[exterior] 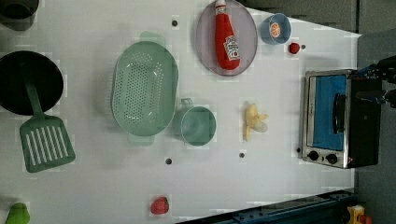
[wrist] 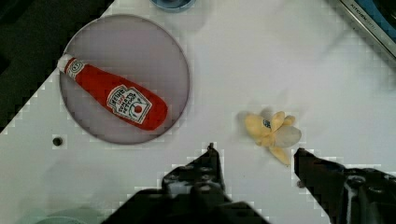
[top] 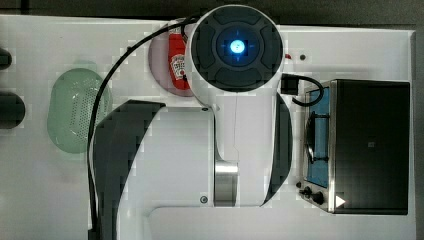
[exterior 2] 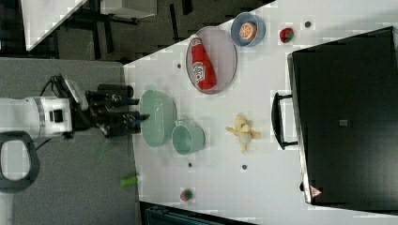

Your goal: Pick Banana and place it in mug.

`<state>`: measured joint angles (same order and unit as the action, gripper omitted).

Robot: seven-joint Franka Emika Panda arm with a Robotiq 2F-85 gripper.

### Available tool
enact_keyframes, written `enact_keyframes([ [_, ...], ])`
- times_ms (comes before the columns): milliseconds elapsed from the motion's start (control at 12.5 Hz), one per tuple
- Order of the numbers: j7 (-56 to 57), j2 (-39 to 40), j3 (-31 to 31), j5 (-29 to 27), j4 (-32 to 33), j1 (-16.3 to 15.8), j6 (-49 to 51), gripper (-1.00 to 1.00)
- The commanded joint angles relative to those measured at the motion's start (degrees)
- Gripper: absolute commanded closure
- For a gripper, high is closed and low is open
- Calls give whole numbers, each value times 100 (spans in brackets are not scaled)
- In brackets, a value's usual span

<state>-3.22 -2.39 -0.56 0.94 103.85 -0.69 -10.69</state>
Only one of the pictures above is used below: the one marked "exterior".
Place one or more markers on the yellow plush banana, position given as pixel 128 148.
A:
pixel 254 121

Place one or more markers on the green plastic mug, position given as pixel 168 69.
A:
pixel 194 125

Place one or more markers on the green perforated colander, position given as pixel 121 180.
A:
pixel 144 89

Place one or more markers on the red plush ketchup bottle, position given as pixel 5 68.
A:
pixel 227 49

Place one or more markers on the grey round plate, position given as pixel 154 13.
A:
pixel 245 32

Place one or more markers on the red strawberry toy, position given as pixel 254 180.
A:
pixel 159 206

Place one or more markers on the orange slice toy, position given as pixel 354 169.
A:
pixel 275 30

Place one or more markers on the small red tomato toy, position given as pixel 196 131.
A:
pixel 294 48

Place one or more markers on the blue small bowl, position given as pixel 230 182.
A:
pixel 284 23

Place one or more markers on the silver black toaster oven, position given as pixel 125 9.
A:
pixel 341 127

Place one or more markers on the green slotted spatula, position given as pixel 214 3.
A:
pixel 44 139

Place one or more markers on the black round pan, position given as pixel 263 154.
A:
pixel 47 77

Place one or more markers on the yellow red emergency button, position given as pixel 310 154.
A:
pixel 358 216

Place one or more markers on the dark grey cup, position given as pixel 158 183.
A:
pixel 18 15

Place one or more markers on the green pear toy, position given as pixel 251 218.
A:
pixel 18 214

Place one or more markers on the blue metal frame rail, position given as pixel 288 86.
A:
pixel 326 208

